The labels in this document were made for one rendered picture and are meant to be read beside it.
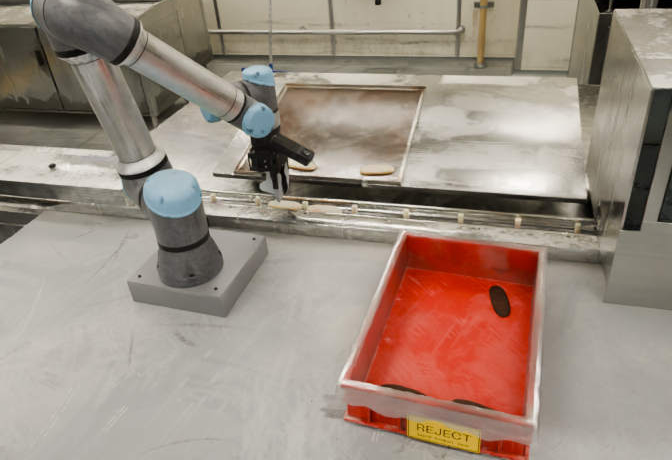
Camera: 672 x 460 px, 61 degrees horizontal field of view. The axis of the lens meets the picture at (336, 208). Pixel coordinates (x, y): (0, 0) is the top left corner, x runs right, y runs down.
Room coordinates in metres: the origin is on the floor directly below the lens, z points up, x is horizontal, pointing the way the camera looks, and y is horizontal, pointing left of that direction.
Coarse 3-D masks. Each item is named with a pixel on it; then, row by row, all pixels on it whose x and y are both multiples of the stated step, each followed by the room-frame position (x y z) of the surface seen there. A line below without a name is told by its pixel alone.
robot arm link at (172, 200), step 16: (160, 176) 1.11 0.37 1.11; (176, 176) 1.11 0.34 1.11; (192, 176) 1.11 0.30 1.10; (144, 192) 1.06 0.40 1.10; (160, 192) 1.05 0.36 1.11; (176, 192) 1.05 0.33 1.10; (192, 192) 1.06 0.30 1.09; (144, 208) 1.09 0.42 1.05; (160, 208) 1.03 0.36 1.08; (176, 208) 1.03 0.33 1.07; (192, 208) 1.05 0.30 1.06; (160, 224) 1.03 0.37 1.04; (176, 224) 1.03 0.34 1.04; (192, 224) 1.04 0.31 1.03; (160, 240) 1.04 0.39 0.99; (176, 240) 1.03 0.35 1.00; (192, 240) 1.04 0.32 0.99
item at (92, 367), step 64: (0, 256) 1.29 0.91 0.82; (64, 256) 1.26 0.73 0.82; (128, 256) 1.24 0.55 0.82; (320, 256) 1.16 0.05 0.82; (384, 256) 1.14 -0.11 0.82; (0, 320) 1.03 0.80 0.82; (64, 320) 1.01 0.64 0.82; (128, 320) 0.99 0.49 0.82; (192, 320) 0.97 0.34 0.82; (256, 320) 0.95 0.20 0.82; (320, 320) 0.93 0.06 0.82; (576, 320) 0.86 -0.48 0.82; (640, 320) 0.85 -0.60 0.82; (0, 384) 0.83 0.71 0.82; (64, 384) 0.81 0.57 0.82; (128, 384) 0.80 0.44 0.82; (192, 384) 0.78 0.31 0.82; (256, 384) 0.77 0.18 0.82; (320, 384) 0.76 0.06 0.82; (576, 384) 0.70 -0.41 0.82; (640, 384) 0.69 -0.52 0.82; (0, 448) 0.68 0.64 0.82; (64, 448) 0.66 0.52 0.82; (128, 448) 0.65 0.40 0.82; (192, 448) 0.64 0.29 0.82; (256, 448) 0.63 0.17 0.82; (320, 448) 0.62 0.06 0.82; (384, 448) 0.61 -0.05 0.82; (448, 448) 0.60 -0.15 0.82; (576, 448) 0.57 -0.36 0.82; (640, 448) 0.56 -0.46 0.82
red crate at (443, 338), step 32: (416, 288) 1.00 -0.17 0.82; (448, 288) 0.99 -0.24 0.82; (480, 288) 0.98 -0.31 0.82; (512, 288) 0.97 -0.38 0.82; (416, 320) 0.90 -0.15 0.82; (448, 320) 0.89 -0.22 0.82; (480, 320) 0.88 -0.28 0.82; (512, 320) 0.87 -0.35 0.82; (384, 352) 0.82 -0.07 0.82; (416, 352) 0.81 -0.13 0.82; (448, 352) 0.80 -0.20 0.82; (480, 352) 0.80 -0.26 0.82; (512, 352) 0.79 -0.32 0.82; (416, 384) 0.73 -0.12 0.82; (448, 384) 0.72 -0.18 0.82; (480, 384) 0.72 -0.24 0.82; (512, 384) 0.71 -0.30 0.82; (352, 416) 0.67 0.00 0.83; (384, 416) 0.64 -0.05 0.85; (480, 448) 0.57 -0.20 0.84; (512, 448) 0.57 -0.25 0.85
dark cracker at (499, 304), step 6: (492, 288) 0.97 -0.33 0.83; (498, 288) 0.97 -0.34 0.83; (492, 294) 0.95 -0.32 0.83; (498, 294) 0.95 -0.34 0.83; (504, 294) 0.95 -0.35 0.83; (492, 300) 0.93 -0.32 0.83; (498, 300) 0.93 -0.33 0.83; (504, 300) 0.93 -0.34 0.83; (498, 306) 0.91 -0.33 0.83; (504, 306) 0.91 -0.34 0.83; (498, 312) 0.90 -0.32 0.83; (504, 312) 0.89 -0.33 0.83
